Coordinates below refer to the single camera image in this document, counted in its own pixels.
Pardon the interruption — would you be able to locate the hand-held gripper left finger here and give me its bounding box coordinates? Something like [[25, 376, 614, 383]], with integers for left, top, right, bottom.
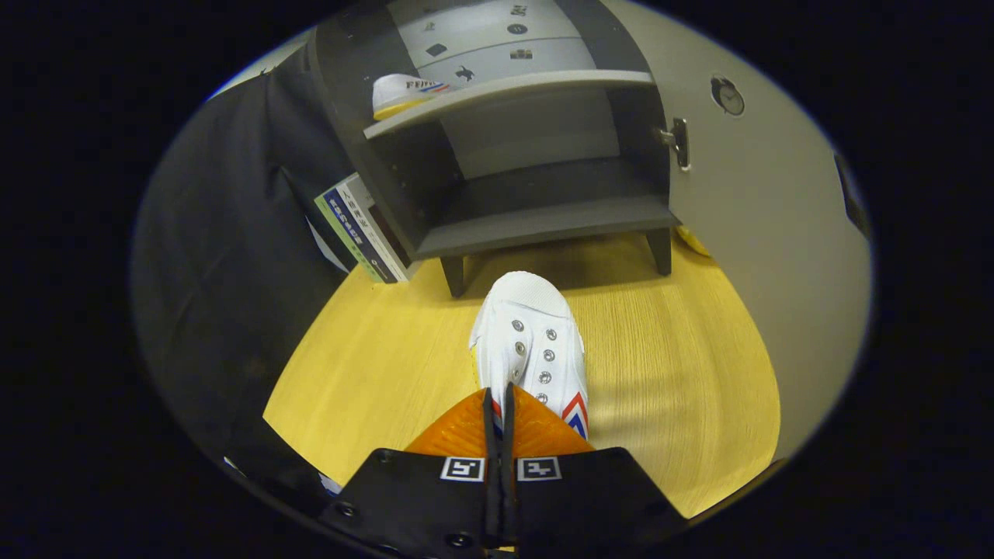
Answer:
[[322, 386, 498, 559]]

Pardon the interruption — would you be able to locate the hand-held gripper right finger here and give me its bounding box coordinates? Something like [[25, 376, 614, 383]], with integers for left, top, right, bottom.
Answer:
[[503, 382, 688, 559]]

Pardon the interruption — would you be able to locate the white shoe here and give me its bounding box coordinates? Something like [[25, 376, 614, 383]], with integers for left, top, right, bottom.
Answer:
[[371, 74, 451, 122], [468, 270, 591, 439]]

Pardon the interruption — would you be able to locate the grey shoe cabinet door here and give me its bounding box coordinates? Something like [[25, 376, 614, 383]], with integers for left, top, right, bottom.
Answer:
[[602, 0, 874, 459]]

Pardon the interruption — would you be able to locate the black door handle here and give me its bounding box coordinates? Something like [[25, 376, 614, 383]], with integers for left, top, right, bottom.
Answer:
[[833, 151, 872, 240]]

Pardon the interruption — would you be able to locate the metal door hinge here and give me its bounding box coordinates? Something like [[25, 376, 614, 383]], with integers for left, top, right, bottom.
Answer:
[[660, 116, 690, 172]]

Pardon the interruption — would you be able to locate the white cover book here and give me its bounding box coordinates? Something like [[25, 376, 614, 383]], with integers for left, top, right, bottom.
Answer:
[[342, 172, 412, 280]]

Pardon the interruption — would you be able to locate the blue spine book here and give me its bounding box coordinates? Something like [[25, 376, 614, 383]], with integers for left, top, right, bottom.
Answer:
[[322, 185, 401, 282]]

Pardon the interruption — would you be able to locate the yellow plush toy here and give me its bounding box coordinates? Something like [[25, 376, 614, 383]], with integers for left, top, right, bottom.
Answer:
[[676, 225, 711, 259]]

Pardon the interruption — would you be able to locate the black backdrop cloth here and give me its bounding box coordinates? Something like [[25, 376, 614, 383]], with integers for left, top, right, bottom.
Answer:
[[130, 39, 366, 513]]

